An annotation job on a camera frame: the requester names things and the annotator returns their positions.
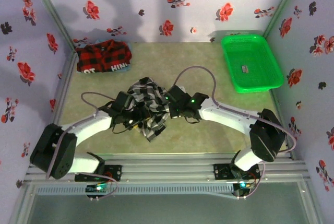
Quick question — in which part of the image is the black and white plaid shirt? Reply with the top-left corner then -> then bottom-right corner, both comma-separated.
126,77 -> 171,143

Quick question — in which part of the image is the controller circuit board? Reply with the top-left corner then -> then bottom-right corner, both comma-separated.
233,181 -> 255,191
86,183 -> 110,193

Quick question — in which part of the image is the grey slotted cable duct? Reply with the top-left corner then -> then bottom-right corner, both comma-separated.
35,183 -> 234,196

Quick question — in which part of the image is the thin black left camera cable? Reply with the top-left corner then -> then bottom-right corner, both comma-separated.
111,123 -> 134,135

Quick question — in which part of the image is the green plastic basket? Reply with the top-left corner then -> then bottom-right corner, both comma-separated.
221,33 -> 284,94

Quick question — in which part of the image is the aluminium rail frame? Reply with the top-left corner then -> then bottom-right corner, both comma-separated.
25,153 -> 311,183

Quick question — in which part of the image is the aluminium corner post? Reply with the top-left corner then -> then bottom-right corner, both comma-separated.
25,0 -> 78,51
263,0 -> 305,37

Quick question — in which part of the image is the thin black right camera cable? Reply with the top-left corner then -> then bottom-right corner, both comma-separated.
182,114 -> 201,125

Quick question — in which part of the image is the left controller circuit board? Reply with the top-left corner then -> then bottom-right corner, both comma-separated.
86,183 -> 110,193

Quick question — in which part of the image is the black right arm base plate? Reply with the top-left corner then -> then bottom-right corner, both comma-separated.
213,163 -> 261,182

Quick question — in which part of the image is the thin black camera cable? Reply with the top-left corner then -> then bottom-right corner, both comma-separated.
111,123 -> 134,135
182,114 -> 201,125

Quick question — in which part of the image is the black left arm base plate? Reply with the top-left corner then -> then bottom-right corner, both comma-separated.
75,164 -> 123,183

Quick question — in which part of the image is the aluminium side rail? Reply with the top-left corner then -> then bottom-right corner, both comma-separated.
40,50 -> 79,163
269,89 -> 294,161

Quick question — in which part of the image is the red and black plaid shirt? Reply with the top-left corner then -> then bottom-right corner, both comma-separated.
75,39 -> 133,74

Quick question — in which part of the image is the right controller circuit board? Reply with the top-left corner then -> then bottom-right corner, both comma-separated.
233,181 -> 255,191

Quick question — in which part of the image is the lavender right arm cable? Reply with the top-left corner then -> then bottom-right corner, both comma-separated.
174,66 -> 298,200

